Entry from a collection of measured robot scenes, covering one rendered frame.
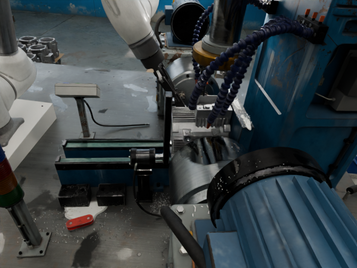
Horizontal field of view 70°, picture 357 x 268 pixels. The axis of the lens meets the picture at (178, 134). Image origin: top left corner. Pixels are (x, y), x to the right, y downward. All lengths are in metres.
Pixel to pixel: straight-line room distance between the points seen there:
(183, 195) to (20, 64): 0.93
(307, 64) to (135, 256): 0.74
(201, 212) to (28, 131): 0.95
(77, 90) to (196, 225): 0.82
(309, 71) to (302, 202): 0.47
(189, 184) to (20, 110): 1.02
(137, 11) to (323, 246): 0.70
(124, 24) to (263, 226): 0.64
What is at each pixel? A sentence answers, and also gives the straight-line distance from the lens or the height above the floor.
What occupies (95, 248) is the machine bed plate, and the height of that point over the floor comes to 0.80.
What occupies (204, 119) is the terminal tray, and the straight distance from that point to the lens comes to 0.88.
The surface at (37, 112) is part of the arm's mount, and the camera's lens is 1.40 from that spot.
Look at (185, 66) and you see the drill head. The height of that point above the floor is 1.16.
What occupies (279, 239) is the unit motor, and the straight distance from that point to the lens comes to 0.31.
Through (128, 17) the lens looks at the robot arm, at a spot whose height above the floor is 1.41.
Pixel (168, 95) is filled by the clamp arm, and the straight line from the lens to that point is 0.70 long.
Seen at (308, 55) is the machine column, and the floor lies 1.38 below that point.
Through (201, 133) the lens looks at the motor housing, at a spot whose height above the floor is 1.06.
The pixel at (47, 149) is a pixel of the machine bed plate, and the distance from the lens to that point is 1.30.
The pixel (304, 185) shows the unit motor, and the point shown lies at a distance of 0.36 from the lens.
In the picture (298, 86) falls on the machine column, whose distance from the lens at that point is 0.77.
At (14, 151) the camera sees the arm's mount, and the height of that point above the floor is 0.87.
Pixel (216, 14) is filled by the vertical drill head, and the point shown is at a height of 1.43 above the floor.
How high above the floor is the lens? 1.59
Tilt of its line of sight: 37 degrees down
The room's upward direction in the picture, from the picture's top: 4 degrees clockwise
